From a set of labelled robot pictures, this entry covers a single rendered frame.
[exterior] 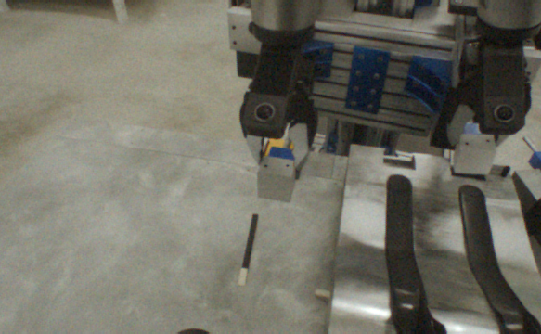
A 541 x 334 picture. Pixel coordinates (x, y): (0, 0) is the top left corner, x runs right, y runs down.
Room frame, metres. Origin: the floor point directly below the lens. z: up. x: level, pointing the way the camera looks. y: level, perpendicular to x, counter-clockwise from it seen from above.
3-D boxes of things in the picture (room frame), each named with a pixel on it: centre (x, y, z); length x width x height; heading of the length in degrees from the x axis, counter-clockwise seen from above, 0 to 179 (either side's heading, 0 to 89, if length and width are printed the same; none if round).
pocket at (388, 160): (0.50, -0.22, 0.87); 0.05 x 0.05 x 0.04; 77
